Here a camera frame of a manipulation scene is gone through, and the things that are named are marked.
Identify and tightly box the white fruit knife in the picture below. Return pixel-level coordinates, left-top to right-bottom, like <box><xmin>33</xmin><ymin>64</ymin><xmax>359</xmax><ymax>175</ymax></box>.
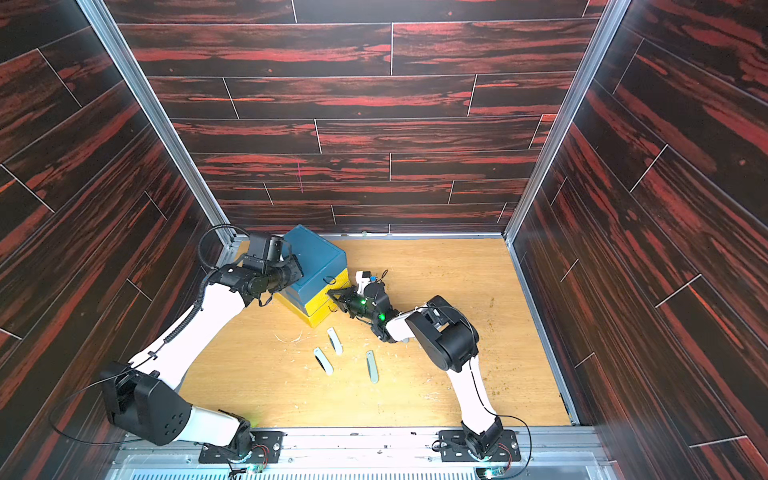
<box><xmin>313</xmin><ymin>347</ymin><xmax>334</xmax><ymax>376</ymax></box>
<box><xmin>327</xmin><ymin>327</ymin><xmax>344</xmax><ymax>356</ymax></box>

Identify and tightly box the green fruit knife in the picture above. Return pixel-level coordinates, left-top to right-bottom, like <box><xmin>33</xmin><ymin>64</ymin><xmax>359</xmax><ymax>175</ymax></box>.
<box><xmin>365</xmin><ymin>350</ymin><xmax>379</xmax><ymax>384</ymax></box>

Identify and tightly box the teal drawer cabinet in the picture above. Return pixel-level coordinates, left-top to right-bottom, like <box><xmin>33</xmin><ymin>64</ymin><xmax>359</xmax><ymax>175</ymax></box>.
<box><xmin>282</xmin><ymin>225</ymin><xmax>347</xmax><ymax>304</ymax></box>

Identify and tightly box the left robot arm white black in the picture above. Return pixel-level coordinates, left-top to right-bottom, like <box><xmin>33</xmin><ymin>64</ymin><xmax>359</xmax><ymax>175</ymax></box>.
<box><xmin>101</xmin><ymin>255</ymin><xmax>303</xmax><ymax>462</ymax></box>

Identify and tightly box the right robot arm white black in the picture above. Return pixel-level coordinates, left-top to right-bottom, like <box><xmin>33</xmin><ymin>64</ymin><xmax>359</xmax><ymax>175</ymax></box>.
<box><xmin>327</xmin><ymin>281</ymin><xmax>503</xmax><ymax>460</ymax></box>

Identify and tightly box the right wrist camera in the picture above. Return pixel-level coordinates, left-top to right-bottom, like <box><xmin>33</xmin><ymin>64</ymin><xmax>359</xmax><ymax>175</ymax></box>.
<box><xmin>355</xmin><ymin>270</ymin><xmax>378</xmax><ymax>295</ymax></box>

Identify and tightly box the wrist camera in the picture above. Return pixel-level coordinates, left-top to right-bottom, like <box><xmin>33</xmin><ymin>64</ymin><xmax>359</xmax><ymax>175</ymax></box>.
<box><xmin>355</xmin><ymin>270</ymin><xmax>378</xmax><ymax>295</ymax></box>
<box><xmin>247</xmin><ymin>232</ymin><xmax>284</xmax><ymax>262</ymax></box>

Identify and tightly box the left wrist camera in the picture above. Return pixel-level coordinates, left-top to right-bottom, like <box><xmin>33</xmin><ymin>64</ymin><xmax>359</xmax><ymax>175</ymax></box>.
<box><xmin>247</xmin><ymin>232</ymin><xmax>284</xmax><ymax>262</ymax></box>

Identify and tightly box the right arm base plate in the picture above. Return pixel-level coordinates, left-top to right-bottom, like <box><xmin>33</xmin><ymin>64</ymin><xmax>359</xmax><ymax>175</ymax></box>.
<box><xmin>431</xmin><ymin>429</ymin><xmax>522</xmax><ymax>463</ymax></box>

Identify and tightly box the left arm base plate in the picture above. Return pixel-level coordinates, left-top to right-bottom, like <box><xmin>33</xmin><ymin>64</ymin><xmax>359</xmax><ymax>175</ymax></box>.
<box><xmin>198</xmin><ymin>429</ymin><xmax>285</xmax><ymax>466</ymax></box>

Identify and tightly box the aluminium front rail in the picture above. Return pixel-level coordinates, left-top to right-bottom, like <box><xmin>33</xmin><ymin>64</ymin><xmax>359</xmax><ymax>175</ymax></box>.
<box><xmin>106</xmin><ymin>427</ymin><xmax>622</xmax><ymax>479</ymax></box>

